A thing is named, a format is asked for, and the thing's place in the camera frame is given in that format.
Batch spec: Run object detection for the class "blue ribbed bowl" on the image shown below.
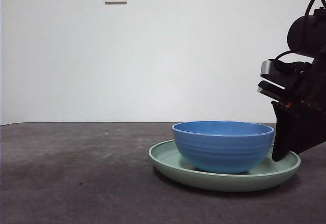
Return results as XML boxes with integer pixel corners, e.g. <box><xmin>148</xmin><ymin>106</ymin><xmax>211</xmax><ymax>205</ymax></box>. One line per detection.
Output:
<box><xmin>171</xmin><ymin>120</ymin><xmax>276</xmax><ymax>174</ymax></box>

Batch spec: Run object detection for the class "pale green round plate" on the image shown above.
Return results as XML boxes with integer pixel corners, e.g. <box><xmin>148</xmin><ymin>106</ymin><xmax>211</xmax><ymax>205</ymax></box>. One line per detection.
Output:
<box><xmin>148</xmin><ymin>139</ymin><xmax>302</xmax><ymax>192</ymax></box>

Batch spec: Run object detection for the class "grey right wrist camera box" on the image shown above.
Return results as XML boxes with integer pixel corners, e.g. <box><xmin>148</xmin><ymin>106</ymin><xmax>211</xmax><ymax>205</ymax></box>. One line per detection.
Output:
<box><xmin>256</xmin><ymin>59</ymin><xmax>290</xmax><ymax>100</ymax></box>

